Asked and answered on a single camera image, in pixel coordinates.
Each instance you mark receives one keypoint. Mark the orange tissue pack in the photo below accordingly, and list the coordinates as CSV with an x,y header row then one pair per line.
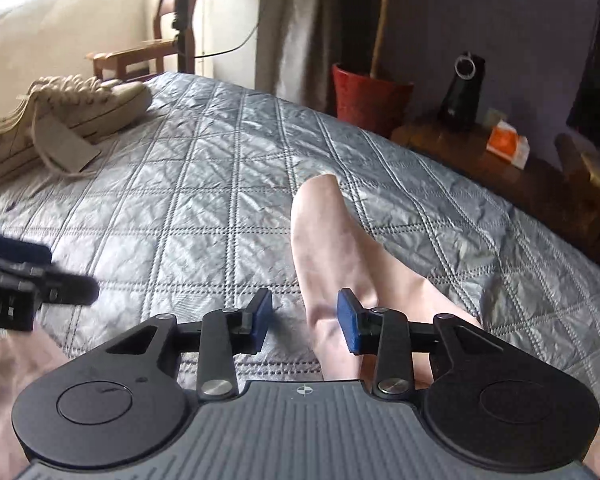
x,y
505,145

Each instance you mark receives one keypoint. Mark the black cylindrical speaker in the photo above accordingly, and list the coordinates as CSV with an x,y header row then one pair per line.
x,y
462,95

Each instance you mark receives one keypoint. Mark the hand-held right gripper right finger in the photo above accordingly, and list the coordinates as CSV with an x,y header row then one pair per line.
x,y
349,322

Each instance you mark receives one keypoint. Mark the white wall socket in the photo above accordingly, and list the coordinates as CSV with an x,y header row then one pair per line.
x,y
492,116

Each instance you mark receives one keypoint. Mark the potted green tree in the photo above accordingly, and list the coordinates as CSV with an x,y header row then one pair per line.
x,y
381,15

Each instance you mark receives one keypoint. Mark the red plant pot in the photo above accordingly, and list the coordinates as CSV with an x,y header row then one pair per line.
x,y
370,100

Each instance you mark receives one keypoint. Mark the beige canvas sneaker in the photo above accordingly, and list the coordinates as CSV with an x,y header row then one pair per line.
x,y
5,145
110,102

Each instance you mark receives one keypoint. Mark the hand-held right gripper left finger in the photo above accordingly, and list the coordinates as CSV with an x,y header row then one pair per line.
x,y
262,320

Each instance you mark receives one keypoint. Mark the pink pants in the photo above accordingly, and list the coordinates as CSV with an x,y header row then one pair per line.
x,y
330,250

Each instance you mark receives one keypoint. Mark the silver quilted blanket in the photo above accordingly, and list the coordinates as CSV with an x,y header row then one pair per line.
x,y
190,200

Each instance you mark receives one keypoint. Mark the grey curtain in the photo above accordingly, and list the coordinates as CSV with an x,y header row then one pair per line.
x,y
300,25

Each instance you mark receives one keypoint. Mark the wooden chair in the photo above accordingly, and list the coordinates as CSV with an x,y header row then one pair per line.
x,y
130,55

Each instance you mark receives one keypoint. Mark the black standing fan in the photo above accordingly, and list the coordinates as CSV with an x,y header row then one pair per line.
x,y
182,10

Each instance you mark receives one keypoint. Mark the dark wooden low cabinet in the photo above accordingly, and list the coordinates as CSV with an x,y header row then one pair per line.
x,y
480,180

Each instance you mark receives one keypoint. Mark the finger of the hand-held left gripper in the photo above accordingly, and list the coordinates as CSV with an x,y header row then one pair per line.
x,y
70,287
15,250

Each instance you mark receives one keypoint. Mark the paper hang tag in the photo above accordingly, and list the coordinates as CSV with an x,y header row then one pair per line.
x,y
65,142

